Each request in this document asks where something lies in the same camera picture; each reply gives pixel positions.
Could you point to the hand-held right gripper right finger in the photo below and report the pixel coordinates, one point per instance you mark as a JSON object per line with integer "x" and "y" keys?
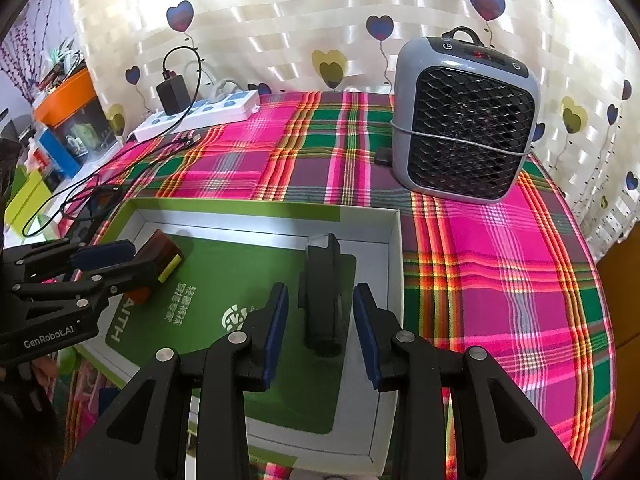
{"x": 365, "y": 330}

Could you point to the plaid tablecloth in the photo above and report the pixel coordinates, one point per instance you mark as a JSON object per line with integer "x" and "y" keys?
{"x": 475, "y": 270}

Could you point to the clutter in orange tray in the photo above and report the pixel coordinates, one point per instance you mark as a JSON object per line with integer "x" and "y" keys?
{"x": 62, "y": 62}

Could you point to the lime green box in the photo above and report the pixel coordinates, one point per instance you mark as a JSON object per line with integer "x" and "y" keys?
{"x": 27, "y": 200}

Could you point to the wooden cabinet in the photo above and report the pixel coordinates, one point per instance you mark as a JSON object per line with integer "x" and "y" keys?
{"x": 622, "y": 310}

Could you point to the orange storage box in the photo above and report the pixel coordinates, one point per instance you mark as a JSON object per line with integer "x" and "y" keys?
{"x": 87, "y": 127}

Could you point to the blue box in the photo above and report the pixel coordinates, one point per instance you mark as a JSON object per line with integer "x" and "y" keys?
{"x": 55, "y": 152}

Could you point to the white power strip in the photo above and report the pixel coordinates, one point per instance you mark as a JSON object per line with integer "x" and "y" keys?
{"x": 220, "y": 108}

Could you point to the black charger adapter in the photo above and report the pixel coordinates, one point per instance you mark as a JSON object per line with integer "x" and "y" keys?
{"x": 173, "y": 94}

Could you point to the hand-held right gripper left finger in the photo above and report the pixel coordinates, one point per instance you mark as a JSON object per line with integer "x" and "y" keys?
{"x": 277, "y": 330}

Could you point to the black rectangular device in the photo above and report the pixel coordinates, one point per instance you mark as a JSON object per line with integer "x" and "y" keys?
{"x": 325, "y": 300}

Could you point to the brown jar with red lid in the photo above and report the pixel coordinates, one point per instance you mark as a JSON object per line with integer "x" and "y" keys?
{"x": 161, "y": 247}

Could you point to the green and white cardboard box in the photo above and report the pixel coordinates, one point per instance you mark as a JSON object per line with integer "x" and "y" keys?
{"x": 210, "y": 260}

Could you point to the grey fan heater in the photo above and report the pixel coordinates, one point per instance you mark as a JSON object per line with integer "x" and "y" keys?
{"x": 465, "y": 125}

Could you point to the heart print curtain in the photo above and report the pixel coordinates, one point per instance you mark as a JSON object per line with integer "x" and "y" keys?
{"x": 300, "y": 25}

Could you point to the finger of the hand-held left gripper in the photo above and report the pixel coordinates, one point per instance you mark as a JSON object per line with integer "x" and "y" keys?
{"x": 102, "y": 254}
{"x": 125, "y": 277}

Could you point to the purple twig decoration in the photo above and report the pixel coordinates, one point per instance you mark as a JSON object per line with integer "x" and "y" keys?
{"x": 25, "y": 60}

